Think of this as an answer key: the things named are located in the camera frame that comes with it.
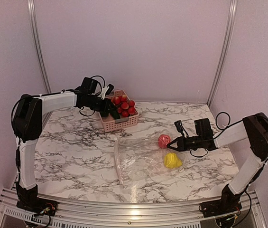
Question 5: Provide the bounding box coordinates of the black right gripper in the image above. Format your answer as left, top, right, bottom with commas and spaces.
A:
167, 135, 203, 152

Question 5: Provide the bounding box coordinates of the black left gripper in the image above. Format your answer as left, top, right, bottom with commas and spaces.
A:
84, 94, 116, 113

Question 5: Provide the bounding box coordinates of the red fake pomegranate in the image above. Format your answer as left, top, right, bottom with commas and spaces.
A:
158, 134, 171, 149

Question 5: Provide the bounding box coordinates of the red fake lychee bunch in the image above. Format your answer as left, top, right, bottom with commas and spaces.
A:
111, 94, 136, 118

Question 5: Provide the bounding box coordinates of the yellow fake bell pepper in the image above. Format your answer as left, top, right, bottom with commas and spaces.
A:
164, 152, 183, 169

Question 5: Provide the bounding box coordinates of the clear zip top bag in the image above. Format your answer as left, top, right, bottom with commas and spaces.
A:
114, 133, 186, 185

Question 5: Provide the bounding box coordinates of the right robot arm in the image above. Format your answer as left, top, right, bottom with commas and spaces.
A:
167, 113, 268, 213

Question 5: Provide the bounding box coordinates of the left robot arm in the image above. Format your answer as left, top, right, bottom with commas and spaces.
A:
11, 76, 119, 212

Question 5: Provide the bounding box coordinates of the pink plastic basket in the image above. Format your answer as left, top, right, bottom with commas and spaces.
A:
99, 90, 139, 133

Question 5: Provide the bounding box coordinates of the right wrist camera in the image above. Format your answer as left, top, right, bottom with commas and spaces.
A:
174, 120, 188, 138

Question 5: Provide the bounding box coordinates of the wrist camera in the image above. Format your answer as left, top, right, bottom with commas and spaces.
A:
99, 84, 114, 100
174, 120, 188, 138

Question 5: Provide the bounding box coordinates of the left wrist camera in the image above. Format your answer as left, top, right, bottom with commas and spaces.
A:
99, 84, 114, 100

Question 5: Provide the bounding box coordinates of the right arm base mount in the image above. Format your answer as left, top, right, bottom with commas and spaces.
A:
199, 199, 242, 218

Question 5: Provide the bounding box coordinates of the front aluminium rail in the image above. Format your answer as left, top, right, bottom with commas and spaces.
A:
0, 189, 267, 228

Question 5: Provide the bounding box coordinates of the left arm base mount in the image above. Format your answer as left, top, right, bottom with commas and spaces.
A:
17, 198, 58, 217

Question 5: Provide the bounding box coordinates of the left aluminium frame post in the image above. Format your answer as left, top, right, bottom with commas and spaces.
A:
27, 0, 52, 93

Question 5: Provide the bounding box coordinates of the aluminium frame post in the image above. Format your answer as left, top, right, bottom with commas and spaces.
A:
207, 0, 238, 107
27, 0, 52, 93

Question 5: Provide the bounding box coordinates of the right aluminium frame post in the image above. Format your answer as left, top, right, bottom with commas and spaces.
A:
207, 0, 238, 107

